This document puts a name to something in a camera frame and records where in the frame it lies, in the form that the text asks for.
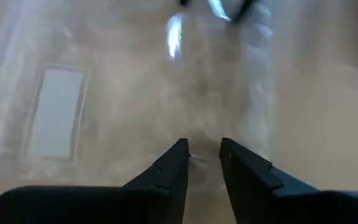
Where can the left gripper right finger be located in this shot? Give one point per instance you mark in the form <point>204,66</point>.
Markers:
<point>275,205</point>

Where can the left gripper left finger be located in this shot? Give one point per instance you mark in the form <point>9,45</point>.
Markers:
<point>120,205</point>

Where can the clear plastic zip bag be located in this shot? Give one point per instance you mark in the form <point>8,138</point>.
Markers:
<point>135,93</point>

